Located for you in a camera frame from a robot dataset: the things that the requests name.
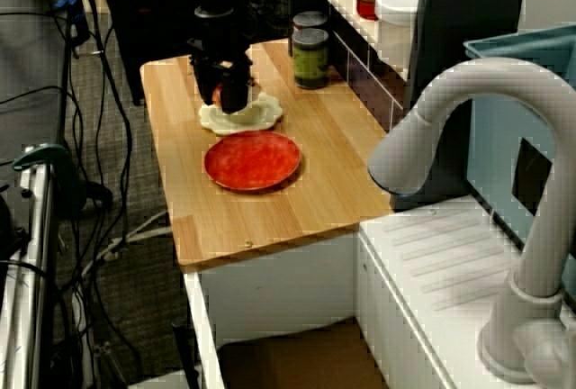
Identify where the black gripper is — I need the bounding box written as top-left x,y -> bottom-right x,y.
186,9 -> 254,115

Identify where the cream scalloped plate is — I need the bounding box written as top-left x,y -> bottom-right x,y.
198,91 -> 287,136

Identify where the red round plate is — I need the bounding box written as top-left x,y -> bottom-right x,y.
203,131 -> 302,192

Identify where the green label tin can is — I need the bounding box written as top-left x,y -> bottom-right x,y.
291,27 -> 330,90

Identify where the black stand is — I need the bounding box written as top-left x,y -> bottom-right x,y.
101,0 -> 253,106

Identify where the dark tiled backsplash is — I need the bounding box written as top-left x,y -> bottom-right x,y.
287,0 -> 406,133

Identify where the white lidded tub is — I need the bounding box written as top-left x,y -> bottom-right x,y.
374,0 -> 422,70

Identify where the green clamp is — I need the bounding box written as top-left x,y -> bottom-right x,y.
11,143 -> 89,219

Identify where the white toy kitchen cabinet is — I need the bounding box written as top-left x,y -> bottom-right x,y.
182,194 -> 576,389

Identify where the dark grey upright panel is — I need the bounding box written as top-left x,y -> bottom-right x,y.
402,0 -> 530,113

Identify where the teal plastic bin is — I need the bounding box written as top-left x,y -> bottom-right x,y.
463,23 -> 576,282

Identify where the grey toy faucet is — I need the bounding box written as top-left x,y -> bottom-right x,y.
367,56 -> 576,385

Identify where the grey cable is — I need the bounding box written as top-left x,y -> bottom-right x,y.
80,211 -> 172,276

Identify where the aluminium frame rail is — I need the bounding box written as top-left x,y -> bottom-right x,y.
0,149 -> 58,389

